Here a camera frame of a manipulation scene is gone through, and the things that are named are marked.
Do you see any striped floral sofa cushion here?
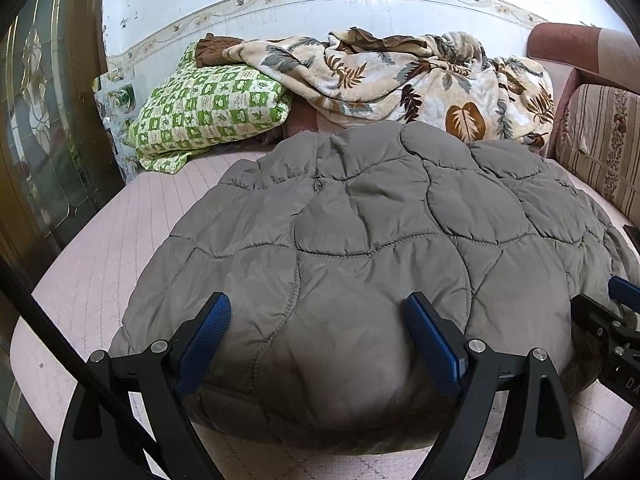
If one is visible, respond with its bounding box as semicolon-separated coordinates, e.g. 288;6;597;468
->
555;84;640;228

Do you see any pink quilted mattress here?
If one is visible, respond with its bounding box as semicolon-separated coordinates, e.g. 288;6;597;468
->
10;150;640;480

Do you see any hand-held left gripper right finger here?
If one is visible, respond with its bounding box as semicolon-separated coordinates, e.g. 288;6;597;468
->
404;292;586;480

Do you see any leaf print blanket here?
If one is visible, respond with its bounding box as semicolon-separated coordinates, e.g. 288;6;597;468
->
222;27;555;150

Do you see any wooden door with glass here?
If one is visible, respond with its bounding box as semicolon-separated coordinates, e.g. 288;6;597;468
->
0;0;126;441

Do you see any pink brown sofa back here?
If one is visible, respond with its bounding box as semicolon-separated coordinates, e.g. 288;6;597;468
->
527;22;640;161

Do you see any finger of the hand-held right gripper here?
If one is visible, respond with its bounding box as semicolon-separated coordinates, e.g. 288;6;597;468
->
570;294;640;356
607;275;640;311

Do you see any brown cloth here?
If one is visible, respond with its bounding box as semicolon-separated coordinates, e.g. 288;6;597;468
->
194;34;246;68

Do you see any green checked pillow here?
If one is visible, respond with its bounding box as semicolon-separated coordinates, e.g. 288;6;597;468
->
127;42;295;173

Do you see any grey quilted hooded jacket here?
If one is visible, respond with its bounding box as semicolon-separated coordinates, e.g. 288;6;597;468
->
109;122;640;456

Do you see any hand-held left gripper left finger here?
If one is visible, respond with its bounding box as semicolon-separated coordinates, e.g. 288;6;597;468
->
50;291;232;480

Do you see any clear plastic bag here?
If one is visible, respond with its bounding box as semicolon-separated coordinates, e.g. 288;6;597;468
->
92;67;138;161

